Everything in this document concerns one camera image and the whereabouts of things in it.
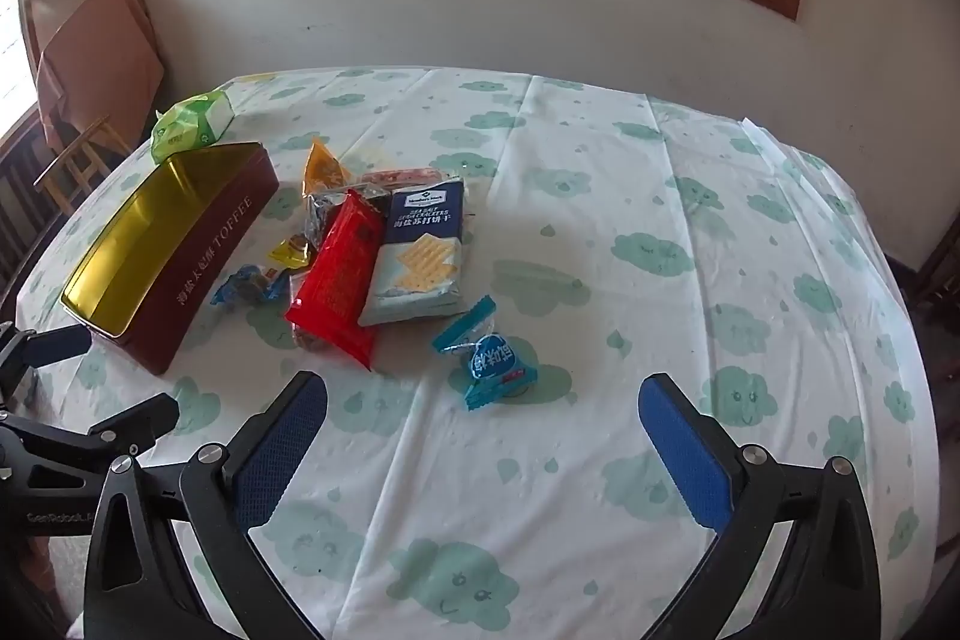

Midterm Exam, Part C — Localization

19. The red snack packet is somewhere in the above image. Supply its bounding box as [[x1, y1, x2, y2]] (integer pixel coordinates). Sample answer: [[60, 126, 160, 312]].
[[283, 188, 385, 372]]

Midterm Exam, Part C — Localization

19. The green tissue pack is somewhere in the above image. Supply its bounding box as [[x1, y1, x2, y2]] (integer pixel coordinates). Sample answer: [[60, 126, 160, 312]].
[[148, 89, 235, 165]]

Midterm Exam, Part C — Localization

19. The red tin box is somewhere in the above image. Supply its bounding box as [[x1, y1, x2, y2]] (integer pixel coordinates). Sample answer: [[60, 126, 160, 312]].
[[60, 141, 280, 377]]

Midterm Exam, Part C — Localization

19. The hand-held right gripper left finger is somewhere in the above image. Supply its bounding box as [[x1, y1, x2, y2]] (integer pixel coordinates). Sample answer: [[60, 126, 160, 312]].
[[82, 370, 331, 640]]

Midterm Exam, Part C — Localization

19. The orange snack packet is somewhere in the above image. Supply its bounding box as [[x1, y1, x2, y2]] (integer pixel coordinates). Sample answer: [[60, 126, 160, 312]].
[[301, 136, 353, 199]]

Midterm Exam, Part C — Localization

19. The yellow candy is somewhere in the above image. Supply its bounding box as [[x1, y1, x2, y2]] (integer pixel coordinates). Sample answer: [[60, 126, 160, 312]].
[[268, 235, 316, 270]]

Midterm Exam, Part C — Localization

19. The side window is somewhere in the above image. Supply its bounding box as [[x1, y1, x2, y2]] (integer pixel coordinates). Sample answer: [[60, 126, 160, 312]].
[[0, 0, 38, 146]]

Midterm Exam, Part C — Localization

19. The blue cracker packet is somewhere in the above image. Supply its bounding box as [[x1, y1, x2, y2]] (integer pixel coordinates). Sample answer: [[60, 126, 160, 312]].
[[356, 175, 472, 327]]

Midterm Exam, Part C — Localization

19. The blue round cake packet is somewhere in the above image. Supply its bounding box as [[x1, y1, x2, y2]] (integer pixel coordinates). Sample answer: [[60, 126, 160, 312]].
[[431, 295, 542, 414]]

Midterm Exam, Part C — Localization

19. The dark wooden furniture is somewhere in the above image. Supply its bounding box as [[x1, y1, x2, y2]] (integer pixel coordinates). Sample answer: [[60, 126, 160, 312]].
[[885, 220, 960, 341]]

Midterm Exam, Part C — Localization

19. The wooden stool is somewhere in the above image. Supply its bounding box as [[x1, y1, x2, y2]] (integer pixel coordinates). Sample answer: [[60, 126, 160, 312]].
[[34, 115, 136, 217]]

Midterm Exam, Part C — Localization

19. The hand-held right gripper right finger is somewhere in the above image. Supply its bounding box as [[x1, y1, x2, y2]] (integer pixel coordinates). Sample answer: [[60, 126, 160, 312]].
[[637, 374, 882, 640]]

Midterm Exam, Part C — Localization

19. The cloud print tablecloth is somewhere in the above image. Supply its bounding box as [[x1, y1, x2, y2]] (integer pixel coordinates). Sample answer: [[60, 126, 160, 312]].
[[15, 66, 942, 640]]

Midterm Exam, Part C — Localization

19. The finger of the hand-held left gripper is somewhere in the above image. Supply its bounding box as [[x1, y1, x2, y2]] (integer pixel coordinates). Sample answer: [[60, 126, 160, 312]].
[[0, 394, 181, 483], [0, 323, 92, 397]]

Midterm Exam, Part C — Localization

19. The clear fried twist packet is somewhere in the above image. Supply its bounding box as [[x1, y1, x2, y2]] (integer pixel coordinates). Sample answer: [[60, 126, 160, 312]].
[[291, 321, 331, 356]]

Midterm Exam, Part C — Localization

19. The small blue candy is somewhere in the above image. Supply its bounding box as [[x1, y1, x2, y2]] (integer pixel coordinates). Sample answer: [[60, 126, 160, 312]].
[[210, 263, 290, 310]]

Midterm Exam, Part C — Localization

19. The grey sesame bar packet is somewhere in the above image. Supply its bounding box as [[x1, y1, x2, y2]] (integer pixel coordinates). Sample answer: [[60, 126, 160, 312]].
[[304, 182, 353, 251]]

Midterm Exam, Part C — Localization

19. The folded table with pink cloth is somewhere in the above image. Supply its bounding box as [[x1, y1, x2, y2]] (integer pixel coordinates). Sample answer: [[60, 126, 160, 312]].
[[36, 0, 166, 154]]

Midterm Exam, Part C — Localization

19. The red sausage packet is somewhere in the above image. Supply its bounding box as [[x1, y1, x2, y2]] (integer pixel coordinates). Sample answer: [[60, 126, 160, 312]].
[[352, 164, 447, 195]]

